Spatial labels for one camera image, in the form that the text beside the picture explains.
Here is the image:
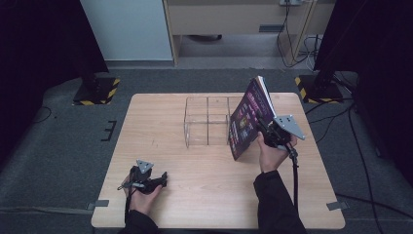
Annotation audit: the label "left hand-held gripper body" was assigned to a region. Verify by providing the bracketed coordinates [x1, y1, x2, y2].
[117, 159, 158, 196]

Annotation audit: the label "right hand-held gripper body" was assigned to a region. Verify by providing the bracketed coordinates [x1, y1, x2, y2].
[259, 113, 307, 149]

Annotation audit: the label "purple book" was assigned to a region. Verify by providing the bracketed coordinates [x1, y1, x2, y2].
[228, 75, 279, 162]

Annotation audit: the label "clear acrylic organizer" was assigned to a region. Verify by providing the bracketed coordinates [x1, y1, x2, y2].
[183, 96, 244, 149]

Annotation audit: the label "person's left hand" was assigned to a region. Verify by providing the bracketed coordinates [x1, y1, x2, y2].
[123, 176, 164, 215]

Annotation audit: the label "person's right hand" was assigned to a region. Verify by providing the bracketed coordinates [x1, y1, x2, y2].
[256, 131, 298, 174]

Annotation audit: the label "black stand base yellow stripes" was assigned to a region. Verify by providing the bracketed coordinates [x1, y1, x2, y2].
[72, 76, 122, 106]
[294, 74, 345, 104]

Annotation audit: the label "grey tape piece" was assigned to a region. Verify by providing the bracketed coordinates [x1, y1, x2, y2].
[325, 201, 350, 212]
[86, 199, 110, 211]

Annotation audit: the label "black floor tape marks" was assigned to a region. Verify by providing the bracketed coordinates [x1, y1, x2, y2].
[99, 119, 118, 142]

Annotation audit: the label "wooden desk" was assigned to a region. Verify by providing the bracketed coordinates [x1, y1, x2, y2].
[162, 0, 336, 68]

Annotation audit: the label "dark curtain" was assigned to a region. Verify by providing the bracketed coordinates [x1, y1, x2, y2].
[313, 0, 413, 188]
[0, 0, 110, 167]

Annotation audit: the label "white panel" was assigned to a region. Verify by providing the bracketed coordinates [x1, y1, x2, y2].
[79, 0, 174, 62]

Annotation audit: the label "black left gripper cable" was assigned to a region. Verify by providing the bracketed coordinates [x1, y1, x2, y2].
[124, 166, 135, 225]

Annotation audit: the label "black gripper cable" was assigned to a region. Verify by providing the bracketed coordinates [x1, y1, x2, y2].
[124, 166, 135, 225]
[284, 144, 301, 213]

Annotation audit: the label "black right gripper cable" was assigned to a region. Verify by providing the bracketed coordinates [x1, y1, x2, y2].
[284, 144, 301, 213]

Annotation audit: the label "black floor cable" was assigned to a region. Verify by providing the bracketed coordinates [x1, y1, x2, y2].
[348, 105, 388, 234]
[335, 192, 413, 220]
[31, 105, 54, 125]

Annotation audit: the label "black hanging cables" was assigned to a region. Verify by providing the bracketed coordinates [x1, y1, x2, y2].
[276, 3, 323, 69]

